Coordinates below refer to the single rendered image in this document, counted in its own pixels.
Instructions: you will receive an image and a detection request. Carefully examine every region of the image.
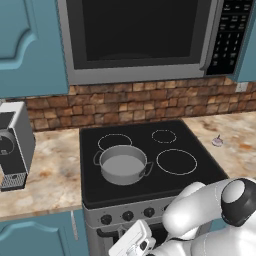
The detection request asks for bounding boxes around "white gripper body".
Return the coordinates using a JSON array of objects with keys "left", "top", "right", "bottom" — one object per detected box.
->
[{"left": 107, "top": 218, "right": 153, "bottom": 256}]

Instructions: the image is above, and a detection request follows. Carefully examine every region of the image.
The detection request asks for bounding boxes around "black and steel stove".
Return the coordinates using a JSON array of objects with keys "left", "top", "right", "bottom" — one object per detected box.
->
[{"left": 78, "top": 118, "right": 231, "bottom": 256}]

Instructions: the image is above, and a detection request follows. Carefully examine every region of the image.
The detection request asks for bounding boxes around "grey steel pot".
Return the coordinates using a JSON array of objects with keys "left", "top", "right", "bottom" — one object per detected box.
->
[{"left": 92, "top": 144, "right": 155, "bottom": 186}]

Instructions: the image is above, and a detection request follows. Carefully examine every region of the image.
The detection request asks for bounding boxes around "pale purple garlic bulb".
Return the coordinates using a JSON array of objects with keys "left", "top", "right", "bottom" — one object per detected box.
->
[{"left": 211, "top": 134, "right": 224, "bottom": 148}]

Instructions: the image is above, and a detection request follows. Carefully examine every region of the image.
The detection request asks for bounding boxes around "teal base cupboard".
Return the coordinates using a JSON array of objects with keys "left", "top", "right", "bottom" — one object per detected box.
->
[{"left": 209, "top": 217, "right": 232, "bottom": 232}]

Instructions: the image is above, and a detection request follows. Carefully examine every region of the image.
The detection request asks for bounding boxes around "teal base cupboard door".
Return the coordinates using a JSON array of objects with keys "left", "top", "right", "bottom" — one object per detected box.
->
[{"left": 0, "top": 209, "right": 90, "bottom": 256}]

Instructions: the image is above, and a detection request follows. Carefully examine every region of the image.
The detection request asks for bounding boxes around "grey coffee machine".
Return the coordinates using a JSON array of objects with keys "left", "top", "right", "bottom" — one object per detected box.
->
[{"left": 0, "top": 101, "right": 37, "bottom": 193}]

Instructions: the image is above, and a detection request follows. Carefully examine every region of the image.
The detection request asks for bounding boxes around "stainless steel microwave oven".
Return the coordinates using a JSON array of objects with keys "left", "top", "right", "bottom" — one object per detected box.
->
[{"left": 57, "top": 0, "right": 256, "bottom": 86}]

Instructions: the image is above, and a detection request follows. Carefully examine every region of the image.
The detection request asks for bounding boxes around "black microwave door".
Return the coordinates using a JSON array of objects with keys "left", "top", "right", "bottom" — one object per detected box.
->
[{"left": 58, "top": 0, "right": 218, "bottom": 85}]

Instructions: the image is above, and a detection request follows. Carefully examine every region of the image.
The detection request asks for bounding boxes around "black oven door handle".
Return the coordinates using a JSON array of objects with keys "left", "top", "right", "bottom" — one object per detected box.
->
[{"left": 95, "top": 226, "right": 125, "bottom": 239}]

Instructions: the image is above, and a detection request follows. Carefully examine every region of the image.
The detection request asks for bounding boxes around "silver cupboard door handle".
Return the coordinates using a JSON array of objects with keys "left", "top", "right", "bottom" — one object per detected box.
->
[{"left": 70, "top": 210, "right": 80, "bottom": 242}]

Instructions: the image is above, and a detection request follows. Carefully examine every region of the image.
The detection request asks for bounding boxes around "white wall socket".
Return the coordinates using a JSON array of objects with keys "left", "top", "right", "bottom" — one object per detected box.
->
[{"left": 235, "top": 81, "right": 250, "bottom": 94}]

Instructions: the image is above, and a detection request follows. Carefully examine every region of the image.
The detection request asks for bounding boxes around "teal wall cupboard door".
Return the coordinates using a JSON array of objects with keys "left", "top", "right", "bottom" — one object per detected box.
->
[{"left": 0, "top": 0, "right": 70, "bottom": 100}]

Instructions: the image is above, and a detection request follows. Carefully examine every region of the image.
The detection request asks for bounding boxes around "grey microwave door handle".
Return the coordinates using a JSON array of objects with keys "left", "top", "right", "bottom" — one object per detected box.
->
[{"left": 199, "top": 0, "right": 225, "bottom": 71}]

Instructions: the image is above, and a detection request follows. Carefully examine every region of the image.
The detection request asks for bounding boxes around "teal wall cupboard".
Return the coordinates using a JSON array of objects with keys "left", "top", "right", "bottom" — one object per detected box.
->
[{"left": 229, "top": 18, "right": 256, "bottom": 84}]

